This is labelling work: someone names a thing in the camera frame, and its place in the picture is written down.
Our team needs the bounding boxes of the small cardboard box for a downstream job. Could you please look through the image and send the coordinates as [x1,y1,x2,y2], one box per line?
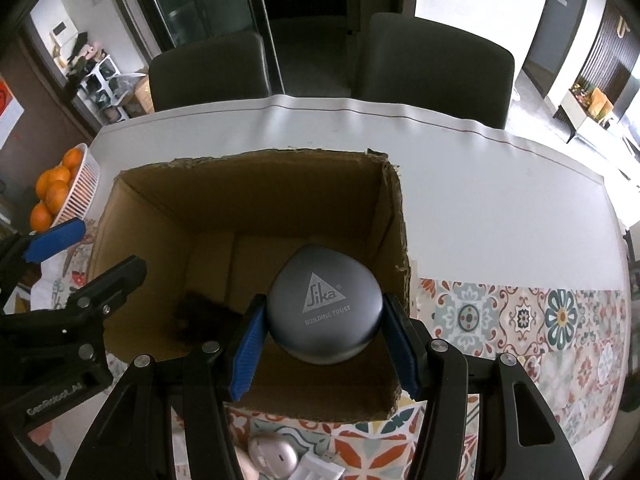
[132,76,153,113]

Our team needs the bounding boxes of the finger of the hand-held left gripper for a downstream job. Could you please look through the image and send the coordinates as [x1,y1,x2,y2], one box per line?
[0,255,149,361]
[0,216,87,306]

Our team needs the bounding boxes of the brown cardboard box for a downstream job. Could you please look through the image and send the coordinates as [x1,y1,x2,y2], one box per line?
[87,147,412,423]

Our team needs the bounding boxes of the floral printed cloth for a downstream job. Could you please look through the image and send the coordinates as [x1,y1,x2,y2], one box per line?
[17,232,101,321]

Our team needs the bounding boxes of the white shelf unit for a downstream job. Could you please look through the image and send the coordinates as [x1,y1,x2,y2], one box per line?
[75,55,132,126]

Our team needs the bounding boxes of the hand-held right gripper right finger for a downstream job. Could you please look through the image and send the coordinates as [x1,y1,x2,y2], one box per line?
[382,292,593,480]

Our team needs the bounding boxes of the dark slatted cabinet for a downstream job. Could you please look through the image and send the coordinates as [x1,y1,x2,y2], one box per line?
[575,0,640,116]

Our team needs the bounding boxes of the white battery charger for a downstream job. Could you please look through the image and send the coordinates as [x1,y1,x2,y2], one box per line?
[287,450,346,480]

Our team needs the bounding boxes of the grey rounded case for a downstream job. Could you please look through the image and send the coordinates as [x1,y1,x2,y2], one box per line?
[265,244,385,365]

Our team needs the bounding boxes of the white low sideboard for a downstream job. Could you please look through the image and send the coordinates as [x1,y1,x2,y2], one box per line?
[552,87,628,143]

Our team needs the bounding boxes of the dark grey dining chair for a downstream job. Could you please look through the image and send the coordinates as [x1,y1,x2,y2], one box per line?
[354,12,516,130]
[148,31,272,112]

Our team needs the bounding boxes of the black glass door cabinet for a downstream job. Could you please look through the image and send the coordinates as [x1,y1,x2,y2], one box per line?
[122,0,273,61]

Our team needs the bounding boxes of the dark grey door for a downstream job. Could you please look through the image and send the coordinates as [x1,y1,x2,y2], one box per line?
[530,0,591,86]

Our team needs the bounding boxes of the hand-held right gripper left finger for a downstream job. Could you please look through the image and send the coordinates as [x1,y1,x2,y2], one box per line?
[70,294,267,480]

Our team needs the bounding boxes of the red and white poster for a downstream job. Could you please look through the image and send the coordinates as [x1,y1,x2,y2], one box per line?
[0,75,25,148]

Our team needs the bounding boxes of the white plastic fruit basket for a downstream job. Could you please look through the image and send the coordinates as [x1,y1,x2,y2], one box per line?
[50,144,102,228]

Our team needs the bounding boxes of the dark fuzzy object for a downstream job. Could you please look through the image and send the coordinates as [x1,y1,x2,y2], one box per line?
[172,290,241,348]

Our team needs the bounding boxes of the patterned tile-print tablecloth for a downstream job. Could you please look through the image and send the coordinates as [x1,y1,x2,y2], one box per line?
[20,230,632,480]

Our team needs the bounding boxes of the white table cover sheet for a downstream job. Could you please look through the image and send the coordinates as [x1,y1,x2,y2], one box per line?
[80,94,633,293]

